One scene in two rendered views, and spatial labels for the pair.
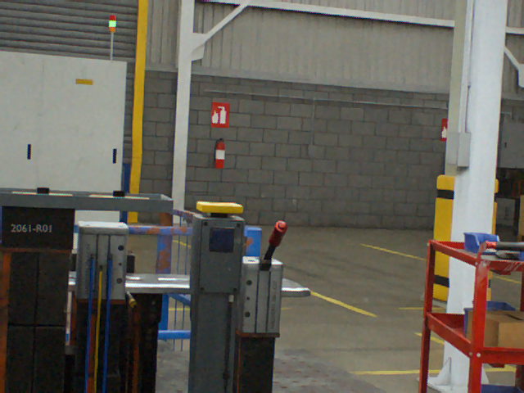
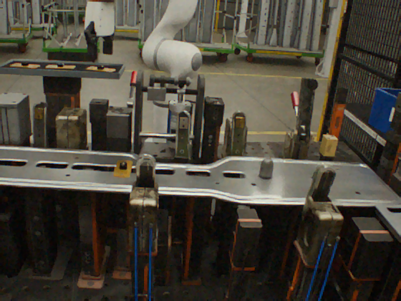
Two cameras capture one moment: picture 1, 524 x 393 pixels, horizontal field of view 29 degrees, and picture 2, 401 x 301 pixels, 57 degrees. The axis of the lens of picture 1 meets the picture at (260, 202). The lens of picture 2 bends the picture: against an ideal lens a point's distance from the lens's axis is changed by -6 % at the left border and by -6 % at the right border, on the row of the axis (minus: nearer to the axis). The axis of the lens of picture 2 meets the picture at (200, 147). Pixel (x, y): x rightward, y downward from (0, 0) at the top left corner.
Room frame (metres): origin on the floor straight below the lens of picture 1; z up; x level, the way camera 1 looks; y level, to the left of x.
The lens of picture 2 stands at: (2.53, 0.87, 1.42)
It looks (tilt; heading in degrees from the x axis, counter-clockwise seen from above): 23 degrees down; 186
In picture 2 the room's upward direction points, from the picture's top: 5 degrees clockwise
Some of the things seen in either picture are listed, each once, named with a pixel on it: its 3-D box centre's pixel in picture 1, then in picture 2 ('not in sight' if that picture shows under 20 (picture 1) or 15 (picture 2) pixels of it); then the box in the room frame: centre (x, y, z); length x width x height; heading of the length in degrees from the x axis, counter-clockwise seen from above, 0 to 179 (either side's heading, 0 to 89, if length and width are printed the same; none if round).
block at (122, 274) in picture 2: not in sight; (124, 220); (1.73, 0.61, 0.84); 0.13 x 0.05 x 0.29; 12
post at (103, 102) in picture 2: not in sight; (99, 165); (1.55, 0.47, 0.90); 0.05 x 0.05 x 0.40; 12
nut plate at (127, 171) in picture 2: not in sight; (123, 166); (1.74, 0.61, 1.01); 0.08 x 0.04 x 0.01; 11
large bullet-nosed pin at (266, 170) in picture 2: not in sight; (266, 169); (1.67, 0.94, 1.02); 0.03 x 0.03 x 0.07
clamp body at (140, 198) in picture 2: not in sight; (143, 261); (1.90, 0.70, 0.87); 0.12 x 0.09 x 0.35; 12
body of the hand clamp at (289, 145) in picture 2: not in sight; (287, 188); (1.49, 1.03, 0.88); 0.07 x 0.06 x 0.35; 12
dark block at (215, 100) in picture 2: not in sight; (208, 168); (1.49, 0.79, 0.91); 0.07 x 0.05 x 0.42; 12
